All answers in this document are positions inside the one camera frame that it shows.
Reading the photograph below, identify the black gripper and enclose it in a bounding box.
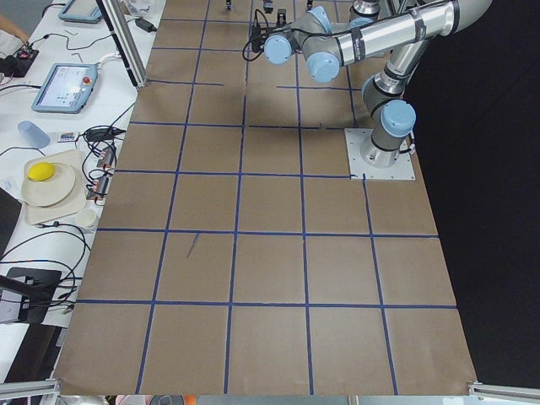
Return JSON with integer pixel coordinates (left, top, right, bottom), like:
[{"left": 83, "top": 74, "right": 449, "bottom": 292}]
[{"left": 251, "top": 10, "right": 289, "bottom": 53}]

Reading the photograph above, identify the black power adapter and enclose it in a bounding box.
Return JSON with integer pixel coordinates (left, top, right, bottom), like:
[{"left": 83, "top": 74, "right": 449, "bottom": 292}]
[{"left": 135, "top": 17, "right": 157, "bottom": 33}]

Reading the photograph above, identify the blue teach pendant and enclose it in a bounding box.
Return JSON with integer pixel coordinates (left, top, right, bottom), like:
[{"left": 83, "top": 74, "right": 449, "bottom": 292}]
[
  {"left": 31, "top": 63, "right": 98, "bottom": 114},
  {"left": 58, "top": 0, "right": 102, "bottom": 24}
]

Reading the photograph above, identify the small remote control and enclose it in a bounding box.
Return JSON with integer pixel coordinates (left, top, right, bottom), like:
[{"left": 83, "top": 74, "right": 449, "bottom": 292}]
[{"left": 57, "top": 132, "right": 79, "bottom": 143}]

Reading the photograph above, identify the black electronics box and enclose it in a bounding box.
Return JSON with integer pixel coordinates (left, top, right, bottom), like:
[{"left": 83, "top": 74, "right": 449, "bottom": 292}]
[{"left": 1, "top": 46, "right": 39, "bottom": 78}]

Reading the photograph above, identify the light blue cup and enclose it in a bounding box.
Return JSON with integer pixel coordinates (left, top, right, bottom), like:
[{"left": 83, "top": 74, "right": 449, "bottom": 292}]
[{"left": 17, "top": 121, "right": 51, "bottom": 149}]

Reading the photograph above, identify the white paper cup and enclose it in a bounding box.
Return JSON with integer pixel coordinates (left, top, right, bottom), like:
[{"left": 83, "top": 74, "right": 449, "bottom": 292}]
[{"left": 75, "top": 208, "right": 100, "bottom": 230}]

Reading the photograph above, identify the beige tray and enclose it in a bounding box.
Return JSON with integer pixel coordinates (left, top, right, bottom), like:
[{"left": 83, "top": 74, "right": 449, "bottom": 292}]
[{"left": 21, "top": 150, "right": 86, "bottom": 225}]

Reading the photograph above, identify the yellow lemon toy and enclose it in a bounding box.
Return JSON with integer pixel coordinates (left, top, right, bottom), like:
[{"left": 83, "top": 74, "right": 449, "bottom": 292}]
[{"left": 27, "top": 162, "right": 56, "bottom": 181}]

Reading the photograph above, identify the beige plate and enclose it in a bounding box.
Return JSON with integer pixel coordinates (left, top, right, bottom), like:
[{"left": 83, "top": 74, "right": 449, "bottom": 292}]
[{"left": 21, "top": 163, "right": 76, "bottom": 207}]

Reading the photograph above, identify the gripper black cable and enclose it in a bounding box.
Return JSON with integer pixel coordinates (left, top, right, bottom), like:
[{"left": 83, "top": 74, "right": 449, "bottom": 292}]
[{"left": 241, "top": 8, "right": 271, "bottom": 62}]

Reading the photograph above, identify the aluminium frame post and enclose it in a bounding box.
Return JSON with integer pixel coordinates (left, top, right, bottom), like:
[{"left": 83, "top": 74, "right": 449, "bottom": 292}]
[{"left": 96, "top": 0, "right": 148, "bottom": 89}]

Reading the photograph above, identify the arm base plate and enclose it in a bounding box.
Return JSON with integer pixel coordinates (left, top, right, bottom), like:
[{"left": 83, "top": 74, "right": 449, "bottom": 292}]
[{"left": 344, "top": 128, "right": 416, "bottom": 181}]

